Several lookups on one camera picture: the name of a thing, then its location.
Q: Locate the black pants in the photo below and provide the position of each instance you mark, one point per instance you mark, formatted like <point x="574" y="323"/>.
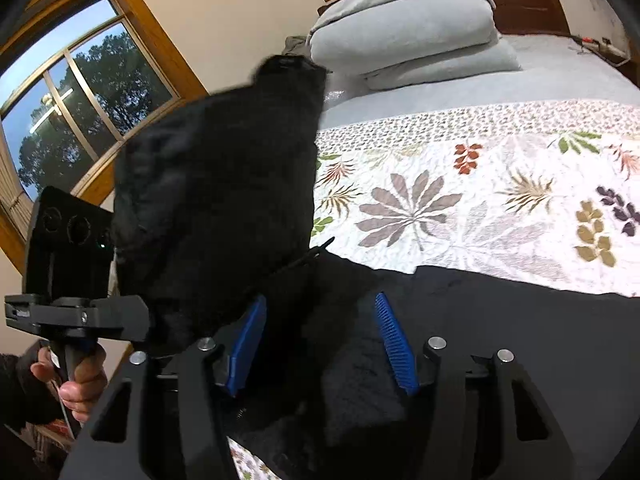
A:
<point x="215" y="185"/>

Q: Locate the pile of clothes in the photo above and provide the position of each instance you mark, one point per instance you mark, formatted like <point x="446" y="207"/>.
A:
<point x="295" y="46"/>

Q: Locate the person's left hand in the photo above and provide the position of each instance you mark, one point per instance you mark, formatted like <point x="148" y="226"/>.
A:
<point x="85" y="390"/>

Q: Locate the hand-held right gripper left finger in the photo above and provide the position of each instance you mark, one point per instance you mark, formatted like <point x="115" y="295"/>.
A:
<point x="245" y="350"/>

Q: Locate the grey pillow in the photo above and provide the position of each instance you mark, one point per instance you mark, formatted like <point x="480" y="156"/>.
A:
<point x="450" y="67"/>

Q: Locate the large wooden framed window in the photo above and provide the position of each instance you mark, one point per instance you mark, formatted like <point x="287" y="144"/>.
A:
<point x="100" y="70"/>

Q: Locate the folded grey duvet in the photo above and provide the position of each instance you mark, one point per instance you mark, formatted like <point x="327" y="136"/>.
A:
<point x="400" y="25"/>

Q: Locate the tied beige curtain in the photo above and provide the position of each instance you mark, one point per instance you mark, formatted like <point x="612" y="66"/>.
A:
<point x="12" y="200"/>

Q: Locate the white power strip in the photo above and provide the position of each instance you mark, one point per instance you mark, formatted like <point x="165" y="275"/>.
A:
<point x="610" y="47"/>

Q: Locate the clear plastic packet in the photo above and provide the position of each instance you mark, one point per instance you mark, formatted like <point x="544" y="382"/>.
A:
<point x="334" y="99"/>

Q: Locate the floral quilt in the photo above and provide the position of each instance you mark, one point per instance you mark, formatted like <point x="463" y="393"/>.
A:
<point x="450" y="185"/>

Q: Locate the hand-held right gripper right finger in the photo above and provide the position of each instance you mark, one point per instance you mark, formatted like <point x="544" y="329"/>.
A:
<point x="397" y="345"/>

